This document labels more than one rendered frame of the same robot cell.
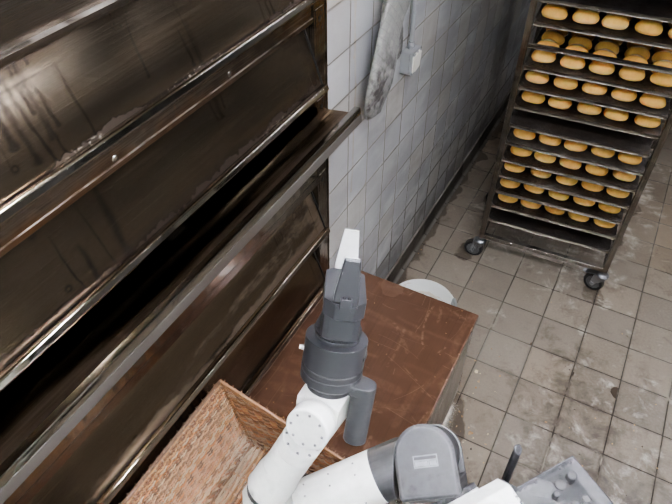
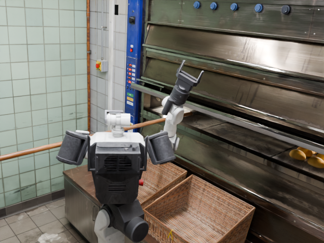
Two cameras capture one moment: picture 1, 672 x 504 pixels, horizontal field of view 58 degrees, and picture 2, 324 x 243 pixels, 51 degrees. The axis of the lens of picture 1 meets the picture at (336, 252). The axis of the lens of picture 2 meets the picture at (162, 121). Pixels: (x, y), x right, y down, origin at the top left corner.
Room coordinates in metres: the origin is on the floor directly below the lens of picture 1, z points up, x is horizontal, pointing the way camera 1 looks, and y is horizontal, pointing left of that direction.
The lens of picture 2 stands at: (0.99, -1.63, 2.00)
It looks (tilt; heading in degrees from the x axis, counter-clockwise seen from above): 18 degrees down; 109
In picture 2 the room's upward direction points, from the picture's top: 4 degrees clockwise
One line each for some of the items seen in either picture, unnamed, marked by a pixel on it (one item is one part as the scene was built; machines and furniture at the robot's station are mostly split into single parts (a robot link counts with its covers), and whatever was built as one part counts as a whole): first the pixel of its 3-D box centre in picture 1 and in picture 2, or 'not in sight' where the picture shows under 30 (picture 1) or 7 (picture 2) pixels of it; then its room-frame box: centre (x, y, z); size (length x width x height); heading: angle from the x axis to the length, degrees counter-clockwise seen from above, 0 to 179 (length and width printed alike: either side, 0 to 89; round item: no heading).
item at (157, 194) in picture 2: not in sight; (139, 181); (0.10, 0.53, 0.72); 0.56 x 0.49 x 0.28; 153
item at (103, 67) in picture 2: not in sight; (101, 65); (-0.60, 1.16, 1.46); 0.10 x 0.07 x 0.10; 152
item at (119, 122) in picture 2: not in sight; (119, 122); (0.29, -0.23, 1.46); 0.10 x 0.07 x 0.09; 28
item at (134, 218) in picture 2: not in sight; (123, 213); (0.36, -0.29, 1.00); 0.28 x 0.13 x 0.18; 152
